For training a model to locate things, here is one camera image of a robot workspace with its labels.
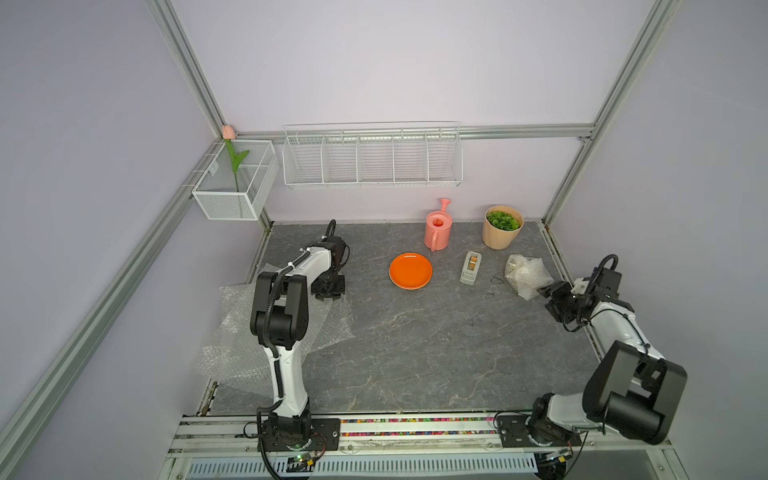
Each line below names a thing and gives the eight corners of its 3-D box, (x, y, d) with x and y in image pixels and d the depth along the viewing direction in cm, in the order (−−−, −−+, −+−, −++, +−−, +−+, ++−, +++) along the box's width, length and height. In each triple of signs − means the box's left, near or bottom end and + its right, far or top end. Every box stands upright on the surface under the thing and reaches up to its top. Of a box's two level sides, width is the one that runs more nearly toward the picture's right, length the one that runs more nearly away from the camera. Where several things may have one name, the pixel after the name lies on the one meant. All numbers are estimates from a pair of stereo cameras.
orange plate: (408, 297, 101) (409, 292, 99) (383, 272, 108) (383, 266, 105) (438, 275, 107) (439, 269, 104) (412, 252, 114) (413, 247, 111)
